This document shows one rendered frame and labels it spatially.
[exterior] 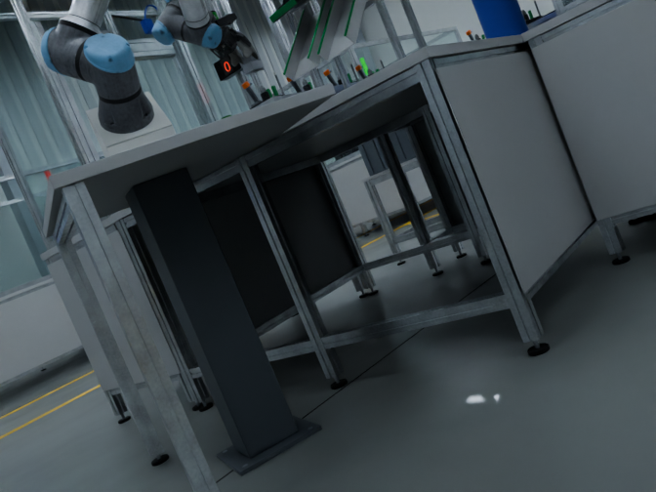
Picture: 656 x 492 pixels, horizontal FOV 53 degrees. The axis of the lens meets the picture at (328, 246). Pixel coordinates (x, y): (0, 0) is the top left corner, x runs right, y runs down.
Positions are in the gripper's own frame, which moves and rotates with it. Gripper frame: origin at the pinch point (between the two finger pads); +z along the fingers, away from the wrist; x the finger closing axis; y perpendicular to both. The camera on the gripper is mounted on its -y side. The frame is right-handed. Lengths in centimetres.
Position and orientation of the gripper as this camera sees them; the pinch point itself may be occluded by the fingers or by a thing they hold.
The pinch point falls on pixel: (250, 58)
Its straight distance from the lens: 244.3
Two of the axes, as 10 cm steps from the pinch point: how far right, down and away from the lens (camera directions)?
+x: 7.4, -2.6, -6.2
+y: -1.6, 8.2, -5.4
